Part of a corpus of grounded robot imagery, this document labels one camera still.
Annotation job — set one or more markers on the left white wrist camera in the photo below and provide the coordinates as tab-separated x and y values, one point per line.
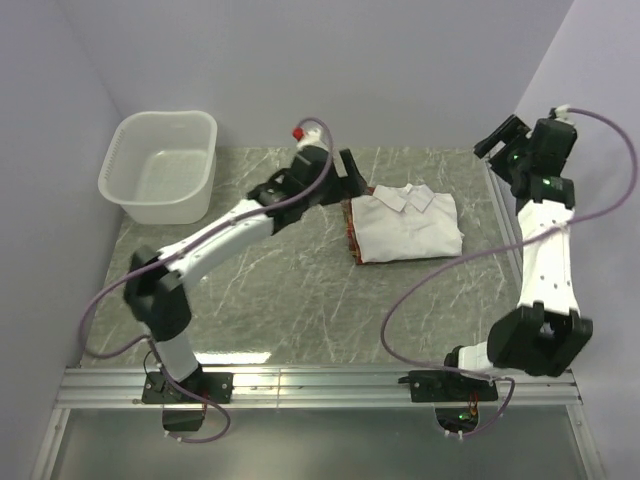
312	137

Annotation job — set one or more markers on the white long sleeve shirt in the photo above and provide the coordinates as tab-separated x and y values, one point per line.
406	223

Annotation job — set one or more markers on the plaid flannel shirt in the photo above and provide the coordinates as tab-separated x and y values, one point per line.
354	249

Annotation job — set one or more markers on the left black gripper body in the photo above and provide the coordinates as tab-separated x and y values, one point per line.
332	189

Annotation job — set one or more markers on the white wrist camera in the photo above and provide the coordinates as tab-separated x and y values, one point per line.
312	137
561	113

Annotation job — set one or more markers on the white plastic laundry basket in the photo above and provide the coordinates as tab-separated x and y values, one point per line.
160	166

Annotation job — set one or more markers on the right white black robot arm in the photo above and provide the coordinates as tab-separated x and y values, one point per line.
545	332

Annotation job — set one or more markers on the aluminium mounting rail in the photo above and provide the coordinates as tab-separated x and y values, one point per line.
297	387

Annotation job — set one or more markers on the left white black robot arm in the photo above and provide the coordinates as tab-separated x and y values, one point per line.
159	297

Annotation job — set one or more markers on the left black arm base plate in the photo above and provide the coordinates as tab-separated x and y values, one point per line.
185	404

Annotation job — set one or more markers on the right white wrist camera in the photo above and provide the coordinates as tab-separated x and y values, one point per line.
561	113

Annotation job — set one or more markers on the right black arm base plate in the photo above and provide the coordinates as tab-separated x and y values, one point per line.
456	398

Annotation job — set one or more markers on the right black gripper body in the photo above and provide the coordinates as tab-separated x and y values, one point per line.
506	164

